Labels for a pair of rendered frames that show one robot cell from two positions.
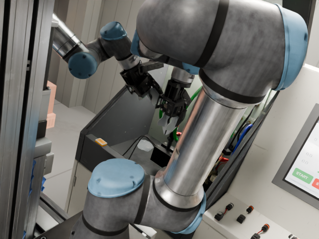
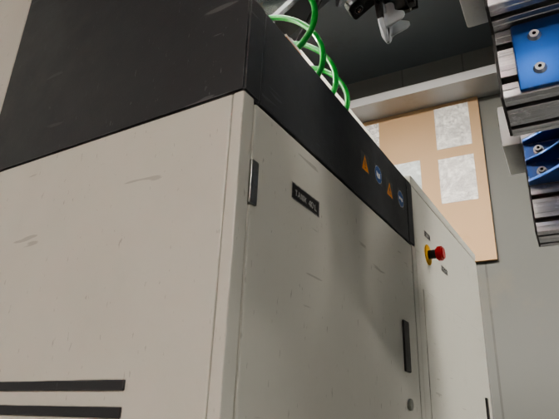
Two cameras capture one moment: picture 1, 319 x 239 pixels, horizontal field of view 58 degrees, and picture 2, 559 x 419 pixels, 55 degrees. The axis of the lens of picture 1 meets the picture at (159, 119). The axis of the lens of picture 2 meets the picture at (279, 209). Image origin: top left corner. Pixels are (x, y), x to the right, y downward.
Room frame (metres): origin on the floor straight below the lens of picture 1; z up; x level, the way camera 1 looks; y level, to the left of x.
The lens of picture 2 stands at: (1.15, 0.93, 0.38)
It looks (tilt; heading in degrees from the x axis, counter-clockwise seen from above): 23 degrees up; 272
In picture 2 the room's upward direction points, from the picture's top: 2 degrees clockwise
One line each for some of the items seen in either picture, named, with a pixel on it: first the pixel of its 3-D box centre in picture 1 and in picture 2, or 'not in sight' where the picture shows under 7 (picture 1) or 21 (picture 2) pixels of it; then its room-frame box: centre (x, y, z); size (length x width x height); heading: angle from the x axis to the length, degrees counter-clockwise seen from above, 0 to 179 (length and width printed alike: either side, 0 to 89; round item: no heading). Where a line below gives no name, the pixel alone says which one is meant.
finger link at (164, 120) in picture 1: (163, 122); (392, 19); (0.94, -0.01, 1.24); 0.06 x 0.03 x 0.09; 150
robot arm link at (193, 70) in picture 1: (189, 56); not in sight; (0.83, -0.03, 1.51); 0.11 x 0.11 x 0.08; 8
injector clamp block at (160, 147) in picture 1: (182, 173); not in sight; (1.20, -0.19, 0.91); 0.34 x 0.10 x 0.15; 60
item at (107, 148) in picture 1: (130, 182); (342, 154); (1.06, 0.04, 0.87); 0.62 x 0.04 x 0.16; 60
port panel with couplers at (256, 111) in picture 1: (248, 121); not in sight; (1.37, -0.42, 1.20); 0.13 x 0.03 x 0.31; 60
